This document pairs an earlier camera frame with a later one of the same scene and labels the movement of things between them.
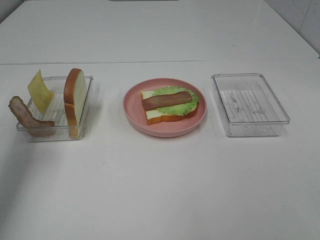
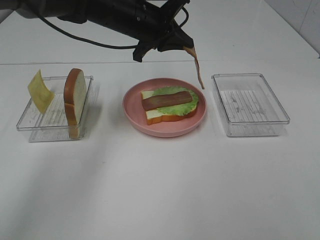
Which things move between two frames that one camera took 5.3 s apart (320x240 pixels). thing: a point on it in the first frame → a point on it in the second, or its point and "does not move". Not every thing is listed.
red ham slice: x=167 y=99 does not move
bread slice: x=154 y=116 does not move
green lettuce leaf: x=182 y=109 does not move
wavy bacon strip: x=43 y=129 → x=191 y=51
